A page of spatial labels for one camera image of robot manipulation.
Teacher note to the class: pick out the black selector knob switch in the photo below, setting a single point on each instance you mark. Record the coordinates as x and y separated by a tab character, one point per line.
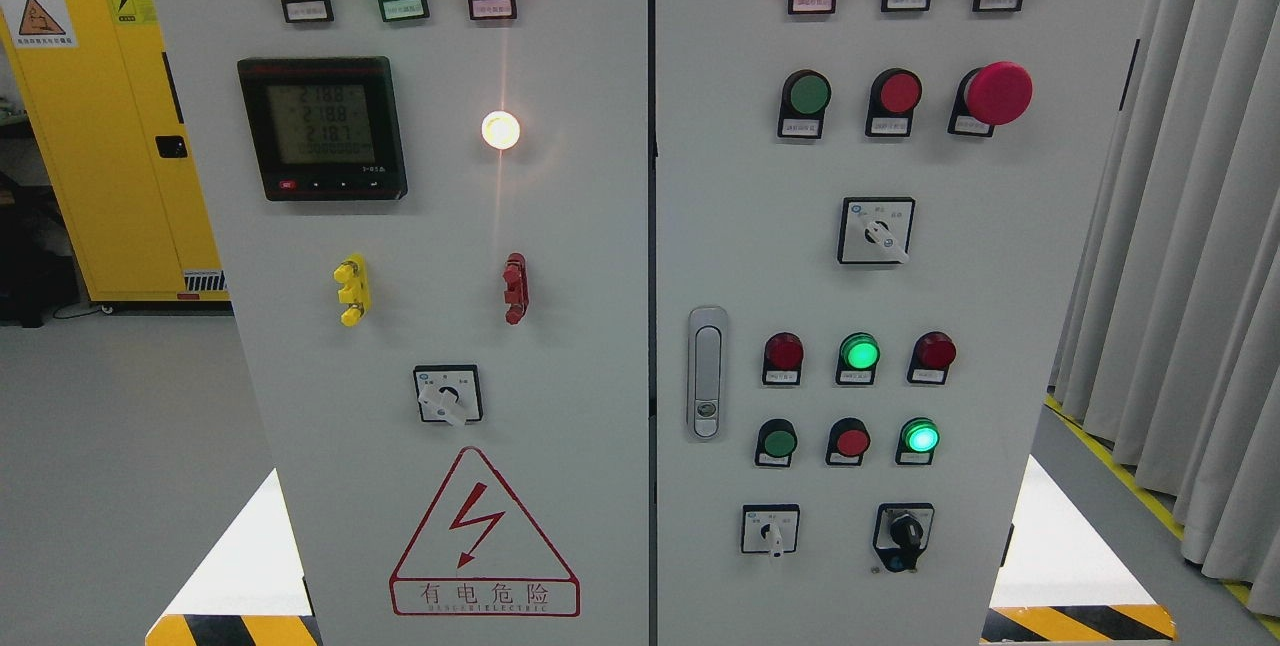
902	534

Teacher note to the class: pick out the grey electrical control cabinet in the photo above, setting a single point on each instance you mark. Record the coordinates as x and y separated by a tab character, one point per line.
649	181

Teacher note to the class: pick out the red push button lower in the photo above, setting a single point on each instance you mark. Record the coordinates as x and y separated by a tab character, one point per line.
848	442

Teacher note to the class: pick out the dark red indicator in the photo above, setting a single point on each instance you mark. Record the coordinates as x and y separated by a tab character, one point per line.
782	362
931	359

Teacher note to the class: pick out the green push button upper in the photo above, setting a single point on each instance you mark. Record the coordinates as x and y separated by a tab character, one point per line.
805	95

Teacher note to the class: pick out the dark red indicator lower right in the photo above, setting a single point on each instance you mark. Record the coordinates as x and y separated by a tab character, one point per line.
931	359

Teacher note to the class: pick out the red push button upper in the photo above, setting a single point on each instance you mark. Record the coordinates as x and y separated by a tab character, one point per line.
892	101

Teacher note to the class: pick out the clear small lamp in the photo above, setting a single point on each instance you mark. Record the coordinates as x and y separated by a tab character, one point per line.
500	130

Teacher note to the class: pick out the silver door handle lock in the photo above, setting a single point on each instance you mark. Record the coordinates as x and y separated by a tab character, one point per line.
705	342

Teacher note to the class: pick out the white rotary switch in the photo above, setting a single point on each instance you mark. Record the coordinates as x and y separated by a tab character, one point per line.
875	231
769	529

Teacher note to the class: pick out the black digital power meter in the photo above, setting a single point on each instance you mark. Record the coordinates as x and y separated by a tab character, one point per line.
324	129

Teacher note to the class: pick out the white rotary switch door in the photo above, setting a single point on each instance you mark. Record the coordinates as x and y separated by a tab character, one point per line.
449	394

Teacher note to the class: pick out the dark red indicator lower left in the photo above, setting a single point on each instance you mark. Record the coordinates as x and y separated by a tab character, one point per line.
782	362

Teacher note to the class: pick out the lit green indicator middle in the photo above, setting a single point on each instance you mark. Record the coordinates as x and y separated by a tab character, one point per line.
857	360

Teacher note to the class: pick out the red terminal connector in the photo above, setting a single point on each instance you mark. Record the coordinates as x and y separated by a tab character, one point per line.
516	295

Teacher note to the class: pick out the white rotary switch bottom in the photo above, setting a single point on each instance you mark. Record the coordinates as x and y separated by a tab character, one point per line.
769	529

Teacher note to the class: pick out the green push button lower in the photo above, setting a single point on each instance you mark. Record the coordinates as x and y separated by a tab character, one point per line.
776	444

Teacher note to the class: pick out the yellow safety storage cabinet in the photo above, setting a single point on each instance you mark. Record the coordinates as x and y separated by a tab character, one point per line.
99	92

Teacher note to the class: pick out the yellow terminal connector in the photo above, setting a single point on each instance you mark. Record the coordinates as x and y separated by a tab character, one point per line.
354	291

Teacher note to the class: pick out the lit green push button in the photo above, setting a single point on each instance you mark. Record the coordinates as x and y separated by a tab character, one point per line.
918	439

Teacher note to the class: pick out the red electric danger sticker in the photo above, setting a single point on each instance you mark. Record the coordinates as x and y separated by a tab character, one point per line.
477	552

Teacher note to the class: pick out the grey curtain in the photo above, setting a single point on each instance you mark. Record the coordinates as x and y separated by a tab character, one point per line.
1171	346

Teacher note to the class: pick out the red push button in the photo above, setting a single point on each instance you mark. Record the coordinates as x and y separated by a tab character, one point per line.
892	101
848	442

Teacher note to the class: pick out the red emergency stop button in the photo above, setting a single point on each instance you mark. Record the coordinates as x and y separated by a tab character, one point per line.
990	96

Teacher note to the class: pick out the white rotary switch upper right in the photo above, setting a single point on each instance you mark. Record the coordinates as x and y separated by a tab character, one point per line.
875	231

